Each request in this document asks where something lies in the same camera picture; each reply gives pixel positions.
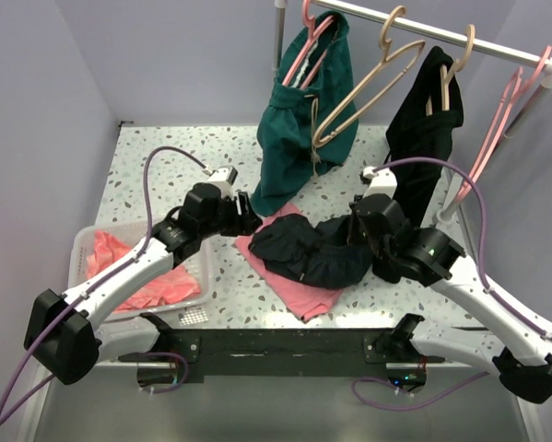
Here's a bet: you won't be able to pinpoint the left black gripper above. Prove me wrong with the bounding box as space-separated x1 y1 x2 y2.
199 192 262 239

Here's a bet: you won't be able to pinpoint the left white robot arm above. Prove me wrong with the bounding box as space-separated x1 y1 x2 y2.
24 182 262 385

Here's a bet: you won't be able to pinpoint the white plastic laundry basket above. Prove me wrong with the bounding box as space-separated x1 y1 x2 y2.
68 219 214 322

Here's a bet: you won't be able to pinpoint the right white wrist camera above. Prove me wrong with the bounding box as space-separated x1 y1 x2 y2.
360 167 397 199

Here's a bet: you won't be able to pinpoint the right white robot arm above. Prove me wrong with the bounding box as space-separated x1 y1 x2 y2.
350 193 552 404

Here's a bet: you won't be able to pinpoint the coral pink patterned garment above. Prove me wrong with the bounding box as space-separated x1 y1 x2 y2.
85 229 202 314

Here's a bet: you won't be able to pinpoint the pink folded shorts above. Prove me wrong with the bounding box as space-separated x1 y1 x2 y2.
234 203 346 323

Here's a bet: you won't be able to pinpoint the dark navy shorts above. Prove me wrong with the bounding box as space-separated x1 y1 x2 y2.
248 214 372 290

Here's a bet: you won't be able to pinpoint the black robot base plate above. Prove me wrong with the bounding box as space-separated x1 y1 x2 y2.
118 327 445 384

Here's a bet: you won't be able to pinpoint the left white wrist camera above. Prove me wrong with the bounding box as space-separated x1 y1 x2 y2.
203 166 238 198

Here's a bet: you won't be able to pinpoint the metal clothes rack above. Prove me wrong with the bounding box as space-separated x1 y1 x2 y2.
273 1 552 225

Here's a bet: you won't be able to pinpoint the pink hanger with green shorts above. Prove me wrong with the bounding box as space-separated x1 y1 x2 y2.
282 0 335 87

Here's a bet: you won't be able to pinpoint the empty pink hanger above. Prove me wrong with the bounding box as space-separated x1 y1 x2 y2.
468 45 552 182

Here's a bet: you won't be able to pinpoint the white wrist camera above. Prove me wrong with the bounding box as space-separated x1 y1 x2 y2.
360 167 397 199
203 166 238 198

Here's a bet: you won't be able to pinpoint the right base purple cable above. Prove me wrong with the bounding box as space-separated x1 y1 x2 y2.
351 371 488 413

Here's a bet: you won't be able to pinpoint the beige hanger with black shorts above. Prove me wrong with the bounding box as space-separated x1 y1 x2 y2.
425 24 476 116

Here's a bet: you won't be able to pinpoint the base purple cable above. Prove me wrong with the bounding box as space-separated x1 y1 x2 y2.
351 371 488 413
136 352 193 395

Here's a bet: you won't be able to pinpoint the empty beige hanger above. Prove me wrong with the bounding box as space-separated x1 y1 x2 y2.
311 5 428 149

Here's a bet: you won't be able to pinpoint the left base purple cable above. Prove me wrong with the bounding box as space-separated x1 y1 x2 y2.
136 352 193 395

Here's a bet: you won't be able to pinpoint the green hanging shorts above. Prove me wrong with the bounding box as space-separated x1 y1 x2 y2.
251 11 358 216

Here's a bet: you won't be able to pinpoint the black hanging shorts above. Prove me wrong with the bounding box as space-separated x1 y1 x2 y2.
371 44 465 285

